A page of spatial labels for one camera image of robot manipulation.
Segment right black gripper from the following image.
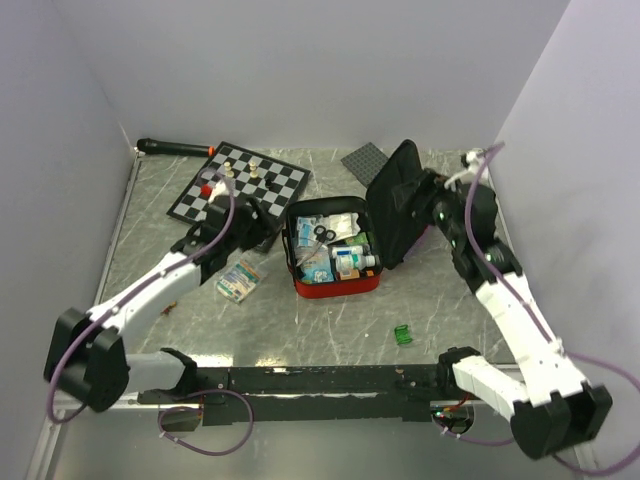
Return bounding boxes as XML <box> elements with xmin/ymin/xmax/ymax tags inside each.
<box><xmin>391</xmin><ymin>167</ymin><xmax>464</xmax><ymax>247</ymax></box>

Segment black handled scissors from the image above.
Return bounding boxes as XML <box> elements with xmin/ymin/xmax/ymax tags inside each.
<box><xmin>298</xmin><ymin>225</ymin><xmax>336</xmax><ymax>263</ymax></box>

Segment blue cotton swab bag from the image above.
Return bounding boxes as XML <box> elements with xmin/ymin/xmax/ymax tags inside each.
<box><xmin>295</xmin><ymin>217</ymin><xmax>336</xmax><ymax>284</ymax></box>

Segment red black medicine bag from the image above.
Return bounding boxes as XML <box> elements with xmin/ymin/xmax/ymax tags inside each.
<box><xmin>282</xmin><ymin>139</ymin><xmax>427</xmax><ymax>299</ymax></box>

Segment white blue mask packet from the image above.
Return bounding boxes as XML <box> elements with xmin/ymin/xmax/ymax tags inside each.
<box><xmin>320</xmin><ymin>212</ymin><xmax>361</xmax><ymax>241</ymax></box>

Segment small green box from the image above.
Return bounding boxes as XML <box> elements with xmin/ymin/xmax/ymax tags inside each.
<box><xmin>345</xmin><ymin>232</ymin><xmax>370</xmax><ymax>246</ymax></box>

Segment white medicine bottle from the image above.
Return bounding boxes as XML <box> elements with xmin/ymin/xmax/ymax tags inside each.
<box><xmin>335</xmin><ymin>254</ymin><xmax>379</xmax><ymax>271</ymax></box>

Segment brown medicine bottle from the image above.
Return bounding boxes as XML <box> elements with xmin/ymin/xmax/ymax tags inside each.
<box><xmin>337</xmin><ymin>268</ymin><xmax>377</xmax><ymax>281</ymax></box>

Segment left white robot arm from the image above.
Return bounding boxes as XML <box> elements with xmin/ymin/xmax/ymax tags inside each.
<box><xmin>43</xmin><ymin>194</ymin><xmax>278</xmax><ymax>413</ymax></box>

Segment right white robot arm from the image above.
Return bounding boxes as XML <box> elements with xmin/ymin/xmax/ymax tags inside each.
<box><xmin>391</xmin><ymin>169</ymin><xmax>613</xmax><ymax>459</ymax></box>

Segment black white chessboard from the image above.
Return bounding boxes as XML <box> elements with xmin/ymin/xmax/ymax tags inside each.
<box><xmin>167</xmin><ymin>142</ymin><xmax>311</xmax><ymax>224</ymax></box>

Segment white chess piece right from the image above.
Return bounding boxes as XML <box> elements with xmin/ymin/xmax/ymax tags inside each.
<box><xmin>249</xmin><ymin>161</ymin><xmax>260</xmax><ymax>180</ymax></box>

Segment white chess piece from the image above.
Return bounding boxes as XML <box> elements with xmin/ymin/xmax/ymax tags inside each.
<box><xmin>224</xmin><ymin>162</ymin><xmax>235</xmax><ymax>178</ymax></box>
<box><xmin>249</xmin><ymin>161</ymin><xmax>260</xmax><ymax>180</ymax></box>

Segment white chess piece left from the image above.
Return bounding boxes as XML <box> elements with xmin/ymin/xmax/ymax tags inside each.
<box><xmin>224</xmin><ymin>162</ymin><xmax>235</xmax><ymax>178</ymax></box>

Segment grey lego baseplate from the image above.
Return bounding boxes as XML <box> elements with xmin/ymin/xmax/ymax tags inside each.
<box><xmin>341</xmin><ymin>142</ymin><xmax>388</xmax><ymax>187</ymax></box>

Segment red yellow toy block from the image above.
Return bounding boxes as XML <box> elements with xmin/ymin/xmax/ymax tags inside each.
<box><xmin>161</xmin><ymin>302</ymin><xmax>177</xmax><ymax>315</ymax></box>

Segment black microphone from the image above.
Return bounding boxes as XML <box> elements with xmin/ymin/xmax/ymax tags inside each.
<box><xmin>136</xmin><ymin>138</ymin><xmax>215</xmax><ymax>157</ymax></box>

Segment green plastic clip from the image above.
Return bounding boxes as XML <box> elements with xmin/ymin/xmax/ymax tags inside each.
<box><xmin>394</xmin><ymin>324</ymin><xmax>413</xmax><ymax>346</ymax></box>

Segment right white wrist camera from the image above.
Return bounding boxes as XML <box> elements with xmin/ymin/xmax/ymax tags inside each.
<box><xmin>444</xmin><ymin>148</ymin><xmax>486</xmax><ymax>191</ymax></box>

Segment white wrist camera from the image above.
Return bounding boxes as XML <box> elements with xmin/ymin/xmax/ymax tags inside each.
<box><xmin>200</xmin><ymin>181</ymin><xmax>233</xmax><ymax>204</ymax></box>
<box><xmin>444</xmin><ymin>148</ymin><xmax>486</xmax><ymax>191</ymax></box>

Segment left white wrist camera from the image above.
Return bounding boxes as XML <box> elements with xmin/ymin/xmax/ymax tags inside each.
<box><xmin>200</xmin><ymin>181</ymin><xmax>233</xmax><ymax>204</ymax></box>

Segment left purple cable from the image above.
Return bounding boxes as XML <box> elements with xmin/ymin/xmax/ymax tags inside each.
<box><xmin>46</xmin><ymin>168</ymin><xmax>254</xmax><ymax>456</ymax></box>

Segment purple cable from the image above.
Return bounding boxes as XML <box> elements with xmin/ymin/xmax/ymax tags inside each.
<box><xmin>46</xmin><ymin>168</ymin><xmax>254</xmax><ymax>456</ymax></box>
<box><xmin>432</xmin><ymin>141</ymin><xmax>640</xmax><ymax>475</ymax></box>

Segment black mounting rail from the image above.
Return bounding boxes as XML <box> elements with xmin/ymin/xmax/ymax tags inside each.
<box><xmin>138</xmin><ymin>364</ymin><xmax>474</xmax><ymax>426</ymax></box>

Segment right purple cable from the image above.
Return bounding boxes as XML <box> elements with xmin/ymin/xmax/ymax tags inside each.
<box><xmin>432</xmin><ymin>141</ymin><xmax>640</xmax><ymax>475</ymax></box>

